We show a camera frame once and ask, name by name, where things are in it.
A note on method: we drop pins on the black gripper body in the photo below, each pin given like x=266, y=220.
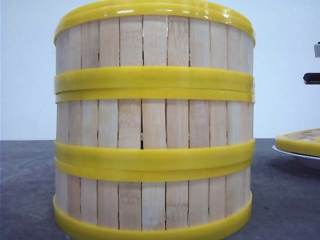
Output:
x=313, y=78

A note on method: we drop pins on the yellow woven bamboo steamer lid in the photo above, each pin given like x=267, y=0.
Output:
x=306, y=142

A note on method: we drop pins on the white plate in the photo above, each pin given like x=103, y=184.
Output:
x=301, y=156

